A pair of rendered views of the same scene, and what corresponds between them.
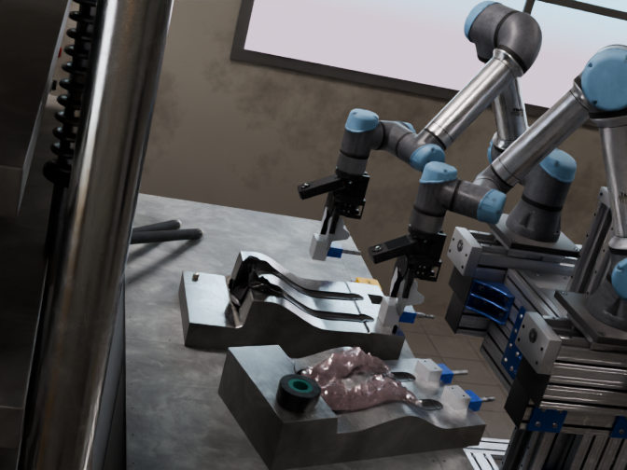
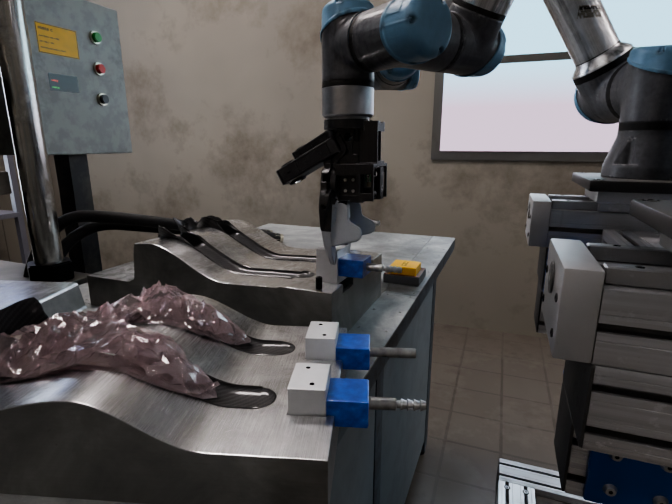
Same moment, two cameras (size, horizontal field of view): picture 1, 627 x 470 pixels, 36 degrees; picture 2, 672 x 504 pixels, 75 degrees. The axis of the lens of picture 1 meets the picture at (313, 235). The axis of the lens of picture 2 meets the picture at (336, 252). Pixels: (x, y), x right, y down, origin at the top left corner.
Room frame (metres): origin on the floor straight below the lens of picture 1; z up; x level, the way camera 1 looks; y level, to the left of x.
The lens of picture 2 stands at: (1.52, -0.64, 1.10)
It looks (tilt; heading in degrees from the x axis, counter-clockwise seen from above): 14 degrees down; 38
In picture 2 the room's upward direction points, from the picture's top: straight up
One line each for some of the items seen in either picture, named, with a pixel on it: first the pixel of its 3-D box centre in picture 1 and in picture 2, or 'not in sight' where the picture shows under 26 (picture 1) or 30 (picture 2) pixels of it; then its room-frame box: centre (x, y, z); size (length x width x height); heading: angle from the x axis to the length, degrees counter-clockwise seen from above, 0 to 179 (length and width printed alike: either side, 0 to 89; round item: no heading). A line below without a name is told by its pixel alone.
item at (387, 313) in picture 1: (408, 313); (360, 266); (2.06, -0.27, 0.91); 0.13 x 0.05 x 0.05; 106
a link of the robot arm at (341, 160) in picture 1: (351, 162); not in sight; (2.30, -0.05, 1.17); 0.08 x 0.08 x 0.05
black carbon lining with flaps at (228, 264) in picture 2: (302, 289); (240, 244); (2.04, -0.01, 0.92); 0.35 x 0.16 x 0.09; 106
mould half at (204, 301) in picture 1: (290, 305); (238, 267); (2.04, 0.01, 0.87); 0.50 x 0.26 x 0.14; 106
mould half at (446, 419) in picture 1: (356, 397); (120, 366); (1.72, -0.17, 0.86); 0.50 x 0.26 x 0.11; 123
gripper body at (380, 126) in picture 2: (420, 253); (352, 162); (2.06, -0.25, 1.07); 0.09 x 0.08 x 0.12; 106
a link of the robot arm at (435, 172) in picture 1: (437, 188); (349, 47); (2.06, -0.24, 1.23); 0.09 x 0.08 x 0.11; 75
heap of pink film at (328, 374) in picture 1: (361, 378); (122, 329); (1.73, -0.17, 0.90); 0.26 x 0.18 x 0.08; 123
